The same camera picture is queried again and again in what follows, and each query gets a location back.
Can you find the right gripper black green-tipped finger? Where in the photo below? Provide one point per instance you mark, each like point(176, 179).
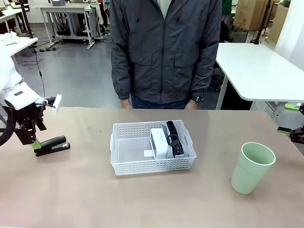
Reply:
point(297, 136)
point(294, 107)

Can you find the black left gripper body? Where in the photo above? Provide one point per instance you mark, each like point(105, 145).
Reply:
point(28, 114)

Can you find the left gripper black green-tipped finger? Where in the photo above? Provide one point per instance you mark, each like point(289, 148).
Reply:
point(26, 135)
point(40, 124)

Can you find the black stapler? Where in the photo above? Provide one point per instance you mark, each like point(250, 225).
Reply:
point(53, 146)

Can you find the pale green plastic cup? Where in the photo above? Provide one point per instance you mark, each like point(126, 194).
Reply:
point(249, 175)

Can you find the grey pouch with black zip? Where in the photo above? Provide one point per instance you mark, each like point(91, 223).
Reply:
point(177, 147)

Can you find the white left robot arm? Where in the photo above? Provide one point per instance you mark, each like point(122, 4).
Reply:
point(12, 73)

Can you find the person right forearm grey sleeve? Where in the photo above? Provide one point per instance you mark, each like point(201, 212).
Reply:
point(120, 78)

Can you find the person left forearm grey sleeve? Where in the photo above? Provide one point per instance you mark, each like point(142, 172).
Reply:
point(204, 76)

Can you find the white perforated plastic basket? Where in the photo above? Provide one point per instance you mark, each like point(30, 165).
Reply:
point(152, 166)

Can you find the person right hand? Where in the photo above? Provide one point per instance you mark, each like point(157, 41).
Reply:
point(126, 104)

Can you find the person left hand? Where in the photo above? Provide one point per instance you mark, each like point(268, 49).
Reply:
point(192, 105)

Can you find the large white side table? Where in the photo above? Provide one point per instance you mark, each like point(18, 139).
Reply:
point(256, 71)

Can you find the white table with crumpled cloth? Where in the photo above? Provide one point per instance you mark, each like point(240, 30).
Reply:
point(23, 45)

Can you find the crumpled white cloth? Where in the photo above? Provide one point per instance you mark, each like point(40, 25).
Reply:
point(9, 39)

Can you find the tall narrow cardboard box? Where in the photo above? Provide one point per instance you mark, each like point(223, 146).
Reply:
point(279, 23)

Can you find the black stand pole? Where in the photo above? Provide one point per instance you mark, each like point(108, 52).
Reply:
point(261, 26)

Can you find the black clamp pole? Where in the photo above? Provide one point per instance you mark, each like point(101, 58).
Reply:
point(26, 21)

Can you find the large cardboard box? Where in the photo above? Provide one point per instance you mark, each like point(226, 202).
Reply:
point(249, 14)

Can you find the white desk with metal legs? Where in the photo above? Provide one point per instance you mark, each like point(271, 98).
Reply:
point(69, 9)

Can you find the small blue box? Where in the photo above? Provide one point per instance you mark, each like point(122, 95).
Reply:
point(58, 2)

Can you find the bystander in green top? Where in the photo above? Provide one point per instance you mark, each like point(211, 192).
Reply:
point(227, 7)

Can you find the bystander legs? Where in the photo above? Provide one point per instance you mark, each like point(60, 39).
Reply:
point(105, 16)

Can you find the person torso grey jacket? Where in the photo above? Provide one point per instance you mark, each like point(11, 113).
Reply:
point(164, 59)

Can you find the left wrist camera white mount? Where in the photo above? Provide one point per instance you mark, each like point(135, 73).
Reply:
point(56, 104)

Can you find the black floor base plate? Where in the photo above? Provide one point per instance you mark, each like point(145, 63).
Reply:
point(47, 49)

